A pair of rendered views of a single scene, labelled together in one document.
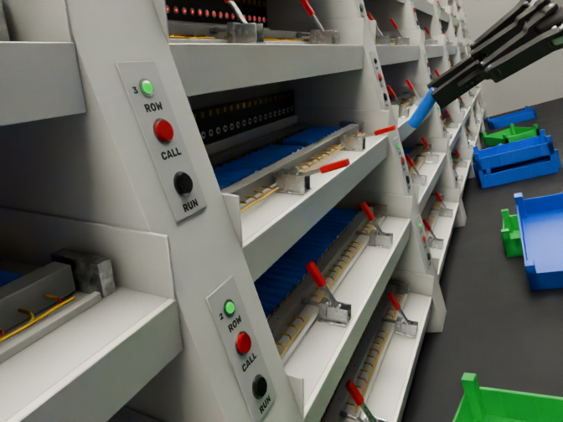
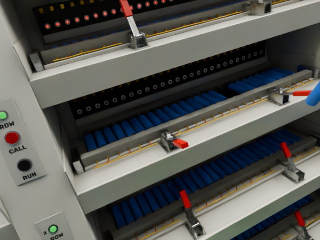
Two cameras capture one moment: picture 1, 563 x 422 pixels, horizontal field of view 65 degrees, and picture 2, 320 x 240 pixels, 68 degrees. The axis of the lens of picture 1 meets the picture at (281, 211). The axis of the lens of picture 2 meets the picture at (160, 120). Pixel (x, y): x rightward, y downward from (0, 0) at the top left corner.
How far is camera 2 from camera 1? 0.41 m
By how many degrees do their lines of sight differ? 43
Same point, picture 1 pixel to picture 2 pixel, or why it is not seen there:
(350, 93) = (312, 42)
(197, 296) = (28, 222)
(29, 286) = not seen: outside the picture
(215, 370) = not seen: outside the picture
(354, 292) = (228, 214)
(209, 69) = (74, 84)
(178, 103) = (31, 117)
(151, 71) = (8, 104)
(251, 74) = (126, 75)
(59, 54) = not seen: outside the picture
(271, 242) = (114, 188)
